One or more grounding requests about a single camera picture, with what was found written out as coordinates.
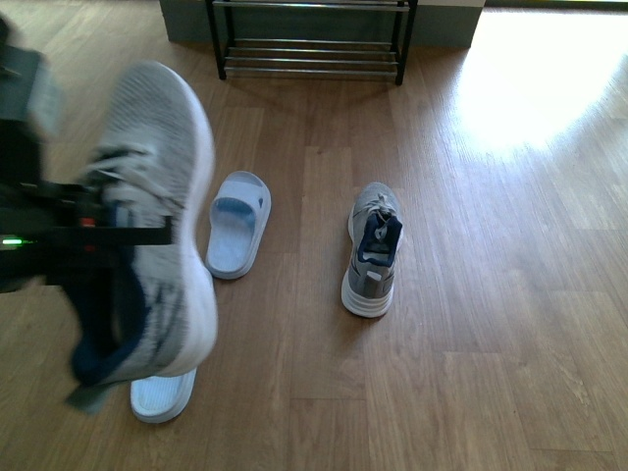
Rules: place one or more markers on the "light blue slide sandal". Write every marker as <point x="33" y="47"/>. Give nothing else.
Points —
<point x="157" y="400"/>
<point x="238" y="218"/>

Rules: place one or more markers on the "grey knit sneaker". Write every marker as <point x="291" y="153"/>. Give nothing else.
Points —
<point x="156" y="313"/>
<point x="375" y="228"/>

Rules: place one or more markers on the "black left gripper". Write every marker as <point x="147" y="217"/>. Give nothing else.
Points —
<point x="57" y="231"/>

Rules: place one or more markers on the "black metal shoe rack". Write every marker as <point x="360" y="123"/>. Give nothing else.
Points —
<point x="339" y="39"/>

